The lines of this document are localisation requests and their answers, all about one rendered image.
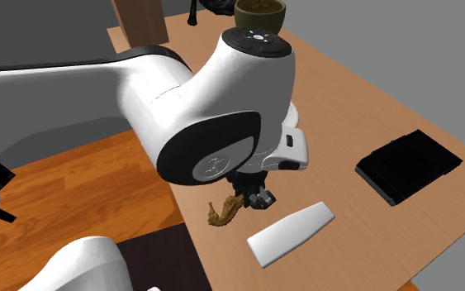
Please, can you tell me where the olive green bowl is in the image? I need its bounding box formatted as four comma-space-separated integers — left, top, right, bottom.
234, 0, 287, 36

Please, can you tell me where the brown wooden block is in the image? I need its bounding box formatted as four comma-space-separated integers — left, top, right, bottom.
110, 0, 170, 50

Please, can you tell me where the black flat box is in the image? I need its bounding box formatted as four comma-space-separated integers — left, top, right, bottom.
354, 129, 464, 208

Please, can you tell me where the dark robot stand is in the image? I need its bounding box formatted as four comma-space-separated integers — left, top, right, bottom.
115, 222, 214, 291

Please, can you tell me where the black slim bottle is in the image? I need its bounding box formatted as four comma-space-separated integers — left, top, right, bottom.
187, 0, 199, 26

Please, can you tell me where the white flat remote control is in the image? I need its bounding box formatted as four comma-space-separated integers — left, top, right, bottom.
246, 201, 336, 270

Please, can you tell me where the light wooden table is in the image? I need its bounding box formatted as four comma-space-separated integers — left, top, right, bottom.
107, 8, 465, 291

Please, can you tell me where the black lumpy object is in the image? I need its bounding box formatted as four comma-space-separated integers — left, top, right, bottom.
198, 0, 237, 17

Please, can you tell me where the brown seahorse figure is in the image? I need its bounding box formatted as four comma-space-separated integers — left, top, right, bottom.
206, 193, 246, 228

